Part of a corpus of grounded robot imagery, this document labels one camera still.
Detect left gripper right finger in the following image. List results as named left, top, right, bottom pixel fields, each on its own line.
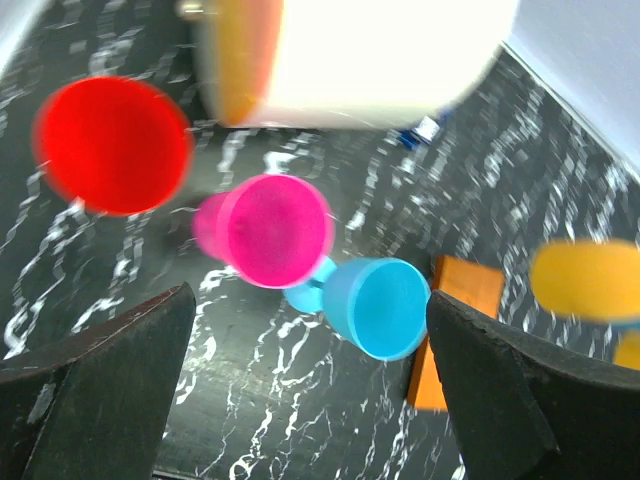
left=438, top=316, right=639, bottom=479

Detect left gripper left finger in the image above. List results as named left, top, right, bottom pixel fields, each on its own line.
left=1, top=283, right=196, bottom=479

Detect yellow wine glass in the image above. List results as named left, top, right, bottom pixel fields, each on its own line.
left=529, top=239, right=639, bottom=325
left=613, top=330, right=640, bottom=371

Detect light blue wine glass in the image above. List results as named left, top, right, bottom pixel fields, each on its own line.
left=283, top=258, right=431, bottom=361

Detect pink wine glass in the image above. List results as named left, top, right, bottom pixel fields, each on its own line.
left=192, top=174, right=335, bottom=289

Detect red wine glass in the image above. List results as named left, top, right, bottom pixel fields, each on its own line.
left=31, top=76, right=194, bottom=216

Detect wooden rack base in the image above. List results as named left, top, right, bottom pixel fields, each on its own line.
left=406, top=255, right=505, bottom=411

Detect blue stapler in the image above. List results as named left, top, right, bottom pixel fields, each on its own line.
left=399, top=109, right=453, bottom=150

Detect white cylindrical box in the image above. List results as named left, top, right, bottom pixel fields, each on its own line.
left=175, top=0, right=518, bottom=129

